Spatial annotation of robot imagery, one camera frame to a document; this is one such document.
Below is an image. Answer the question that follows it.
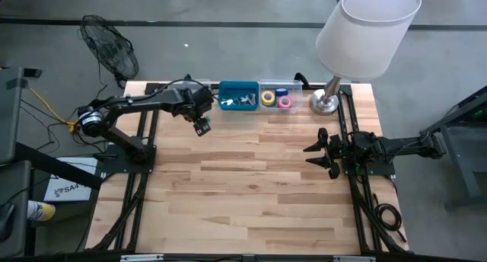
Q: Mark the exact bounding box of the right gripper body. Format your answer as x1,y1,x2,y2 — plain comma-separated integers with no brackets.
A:
327,134,357,168

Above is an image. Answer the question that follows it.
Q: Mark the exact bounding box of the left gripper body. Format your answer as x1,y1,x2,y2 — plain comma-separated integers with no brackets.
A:
178,87,215,123

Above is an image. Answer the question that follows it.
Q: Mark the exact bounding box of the pink tape roll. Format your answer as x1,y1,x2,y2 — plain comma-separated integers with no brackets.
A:
277,94,294,110

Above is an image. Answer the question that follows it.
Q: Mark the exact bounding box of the yellow tape roll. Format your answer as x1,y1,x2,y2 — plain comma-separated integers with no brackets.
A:
260,90,276,107

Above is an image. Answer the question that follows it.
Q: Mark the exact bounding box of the blue plastic bin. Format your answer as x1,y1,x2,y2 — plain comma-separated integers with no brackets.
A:
218,80,261,112

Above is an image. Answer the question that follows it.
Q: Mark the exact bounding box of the clear plastic bin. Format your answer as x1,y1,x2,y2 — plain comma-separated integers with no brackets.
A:
258,78,304,115

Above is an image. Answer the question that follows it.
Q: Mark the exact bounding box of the black floor fan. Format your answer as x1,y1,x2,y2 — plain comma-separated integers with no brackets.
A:
78,14,140,90

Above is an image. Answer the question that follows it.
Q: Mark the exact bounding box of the silver lamp with white shade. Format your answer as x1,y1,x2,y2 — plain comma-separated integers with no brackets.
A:
308,0,422,117

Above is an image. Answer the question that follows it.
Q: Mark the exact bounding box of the dark metal cart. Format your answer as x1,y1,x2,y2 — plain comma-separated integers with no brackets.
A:
419,85,487,212

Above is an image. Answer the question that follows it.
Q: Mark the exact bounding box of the white printed sign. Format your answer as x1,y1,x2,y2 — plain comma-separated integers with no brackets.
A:
43,156,100,203

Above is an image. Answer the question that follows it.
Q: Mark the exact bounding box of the black diagonal beam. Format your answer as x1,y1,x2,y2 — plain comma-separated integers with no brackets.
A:
14,142,103,190

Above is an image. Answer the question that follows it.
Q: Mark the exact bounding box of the grey cabinet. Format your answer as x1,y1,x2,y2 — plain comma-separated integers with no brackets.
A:
0,66,43,165
0,159,34,260

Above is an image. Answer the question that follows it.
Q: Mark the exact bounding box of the white and yellow can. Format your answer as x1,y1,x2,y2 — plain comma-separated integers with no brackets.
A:
26,200,57,222

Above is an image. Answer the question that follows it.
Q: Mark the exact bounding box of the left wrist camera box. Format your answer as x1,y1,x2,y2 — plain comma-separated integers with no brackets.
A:
193,117,212,138

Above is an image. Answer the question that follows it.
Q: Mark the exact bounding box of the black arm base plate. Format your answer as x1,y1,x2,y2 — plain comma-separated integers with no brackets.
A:
343,161,397,177
100,143,158,174

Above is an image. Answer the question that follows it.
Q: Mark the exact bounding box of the black aluminium rig frame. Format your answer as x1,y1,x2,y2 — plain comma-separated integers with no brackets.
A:
334,83,410,254
85,81,163,252

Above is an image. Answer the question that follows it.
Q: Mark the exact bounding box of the black strap loop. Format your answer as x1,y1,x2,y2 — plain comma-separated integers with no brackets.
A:
294,72,312,90

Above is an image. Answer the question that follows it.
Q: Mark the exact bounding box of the black coiled cable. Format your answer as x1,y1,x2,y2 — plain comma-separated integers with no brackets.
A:
374,193,408,244

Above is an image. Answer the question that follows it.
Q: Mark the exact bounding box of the silver edge bracket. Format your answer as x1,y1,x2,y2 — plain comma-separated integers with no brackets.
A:
119,254,165,262
332,254,377,262

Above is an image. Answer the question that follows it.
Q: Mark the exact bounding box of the yellow cable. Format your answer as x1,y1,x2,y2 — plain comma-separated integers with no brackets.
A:
28,86,80,133

